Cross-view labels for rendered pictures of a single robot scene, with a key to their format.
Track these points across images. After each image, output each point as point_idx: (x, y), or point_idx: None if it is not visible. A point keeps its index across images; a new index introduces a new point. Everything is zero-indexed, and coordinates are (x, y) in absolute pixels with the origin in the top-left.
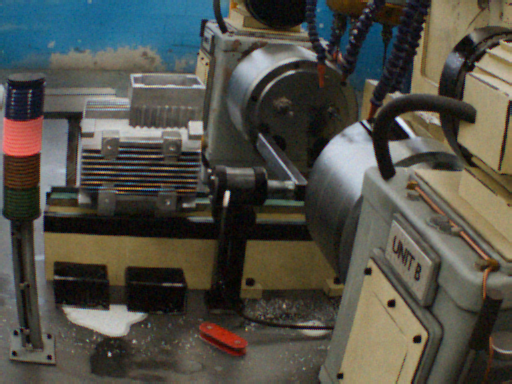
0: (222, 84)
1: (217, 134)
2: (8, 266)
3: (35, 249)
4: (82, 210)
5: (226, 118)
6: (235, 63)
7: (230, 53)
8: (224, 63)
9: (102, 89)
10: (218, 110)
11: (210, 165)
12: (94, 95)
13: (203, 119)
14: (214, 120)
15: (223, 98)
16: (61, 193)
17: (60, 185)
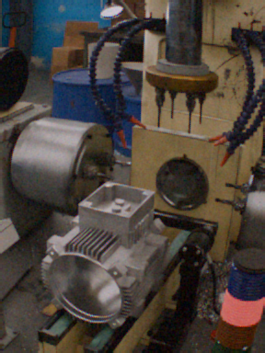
0: (2, 171)
1: (5, 210)
2: None
3: None
4: (74, 328)
5: (7, 196)
6: (5, 150)
7: (3, 143)
8: (0, 153)
9: (3, 223)
10: (3, 192)
11: None
12: (1, 233)
13: None
14: (1, 201)
15: (4, 182)
16: (52, 327)
17: (46, 323)
